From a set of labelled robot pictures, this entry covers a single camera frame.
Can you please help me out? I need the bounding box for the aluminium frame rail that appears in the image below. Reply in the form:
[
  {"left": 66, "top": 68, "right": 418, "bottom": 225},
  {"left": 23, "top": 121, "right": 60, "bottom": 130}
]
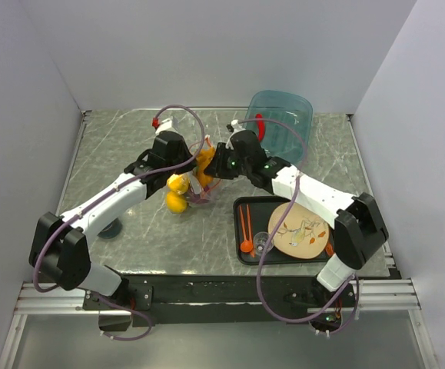
[{"left": 308, "top": 278, "right": 421, "bottom": 312}]

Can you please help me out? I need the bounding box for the clear zip top bag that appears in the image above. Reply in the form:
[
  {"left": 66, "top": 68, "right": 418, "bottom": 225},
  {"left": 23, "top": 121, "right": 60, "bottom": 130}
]
[{"left": 184, "top": 135, "right": 221, "bottom": 205}]

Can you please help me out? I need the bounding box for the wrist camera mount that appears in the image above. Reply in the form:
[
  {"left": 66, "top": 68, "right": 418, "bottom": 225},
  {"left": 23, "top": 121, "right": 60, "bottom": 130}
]
[
  {"left": 226, "top": 119, "right": 244, "bottom": 133},
  {"left": 153, "top": 117, "right": 179, "bottom": 135}
]

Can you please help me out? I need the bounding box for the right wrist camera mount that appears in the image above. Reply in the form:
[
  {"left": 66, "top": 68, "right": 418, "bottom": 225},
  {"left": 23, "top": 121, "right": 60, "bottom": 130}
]
[{"left": 226, "top": 119, "right": 244, "bottom": 133}]

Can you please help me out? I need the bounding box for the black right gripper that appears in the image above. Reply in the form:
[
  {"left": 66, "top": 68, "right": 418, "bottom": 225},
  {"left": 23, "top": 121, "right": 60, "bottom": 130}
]
[{"left": 204, "top": 143, "right": 251, "bottom": 181}]

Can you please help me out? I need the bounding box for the black plastic tray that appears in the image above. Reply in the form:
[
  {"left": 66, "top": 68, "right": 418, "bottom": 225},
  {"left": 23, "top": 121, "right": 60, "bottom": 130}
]
[{"left": 232, "top": 195, "right": 337, "bottom": 266}]

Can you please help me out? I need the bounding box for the teal transparent plastic bin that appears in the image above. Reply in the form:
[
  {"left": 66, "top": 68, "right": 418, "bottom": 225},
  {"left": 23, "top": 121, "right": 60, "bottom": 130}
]
[{"left": 244, "top": 90, "right": 313, "bottom": 165}]

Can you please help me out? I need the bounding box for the yellow fake lemon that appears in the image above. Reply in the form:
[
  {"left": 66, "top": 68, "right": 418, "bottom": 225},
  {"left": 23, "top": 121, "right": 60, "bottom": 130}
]
[{"left": 165, "top": 191, "right": 188, "bottom": 214}]

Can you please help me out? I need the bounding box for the small clear glass cup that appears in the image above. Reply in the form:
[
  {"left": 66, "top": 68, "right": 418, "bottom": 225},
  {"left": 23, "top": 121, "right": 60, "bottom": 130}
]
[{"left": 253, "top": 231, "right": 274, "bottom": 257}]

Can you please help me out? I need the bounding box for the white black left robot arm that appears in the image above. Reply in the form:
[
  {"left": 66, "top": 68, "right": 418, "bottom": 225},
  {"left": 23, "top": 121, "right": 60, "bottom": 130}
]
[{"left": 29, "top": 131, "right": 194, "bottom": 309}]

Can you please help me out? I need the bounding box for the purple fake onion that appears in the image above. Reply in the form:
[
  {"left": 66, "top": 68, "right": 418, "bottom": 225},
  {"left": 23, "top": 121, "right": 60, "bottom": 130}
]
[{"left": 187, "top": 191, "right": 211, "bottom": 204}]

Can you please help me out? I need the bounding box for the beige bird pattern plate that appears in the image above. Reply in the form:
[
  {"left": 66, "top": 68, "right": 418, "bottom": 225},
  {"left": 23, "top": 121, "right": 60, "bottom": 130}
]
[{"left": 273, "top": 204, "right": 330, "bottom": 260}]

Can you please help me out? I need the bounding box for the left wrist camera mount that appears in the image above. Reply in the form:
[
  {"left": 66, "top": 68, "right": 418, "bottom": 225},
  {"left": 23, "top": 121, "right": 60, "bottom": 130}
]
[{"left": 153, "top": 117, "right": 179, "bottom": 135}]

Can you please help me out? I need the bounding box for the orange plastic spoon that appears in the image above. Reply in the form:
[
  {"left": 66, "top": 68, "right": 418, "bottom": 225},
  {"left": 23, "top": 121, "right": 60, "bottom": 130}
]
[{"left": 240, "top": 239, "right": 254, "bottom": 253}]

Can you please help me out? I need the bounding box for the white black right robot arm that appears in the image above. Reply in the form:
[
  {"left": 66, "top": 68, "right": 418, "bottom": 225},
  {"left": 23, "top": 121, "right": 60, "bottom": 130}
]
[{"left": 205, "top": 130, "right": 389, "bottom": 306}]

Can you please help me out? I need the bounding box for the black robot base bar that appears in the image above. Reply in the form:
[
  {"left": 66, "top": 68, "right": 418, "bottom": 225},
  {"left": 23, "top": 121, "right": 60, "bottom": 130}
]
[{"left": 81, "top": 274, "right": 356, "bottom": 327}]

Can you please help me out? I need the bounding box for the yellow fake bell pepper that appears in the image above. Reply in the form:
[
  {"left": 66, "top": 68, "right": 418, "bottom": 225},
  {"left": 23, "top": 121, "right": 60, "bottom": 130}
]
[{"left": 167, "top": 174, "right": 190, "bottom": 195}]

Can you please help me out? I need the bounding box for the tan fake ginger root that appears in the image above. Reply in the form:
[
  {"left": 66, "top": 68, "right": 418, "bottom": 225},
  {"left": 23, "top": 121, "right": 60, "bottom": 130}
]
[{"left": 195, "top": 147, "right": 215, "bottom": 188}]

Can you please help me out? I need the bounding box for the red fake chili pepper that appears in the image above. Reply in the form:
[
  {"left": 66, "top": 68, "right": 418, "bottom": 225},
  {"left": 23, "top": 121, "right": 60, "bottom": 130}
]
[{"left": 255, "top": 113, "right": 266, "bottom": 142}]

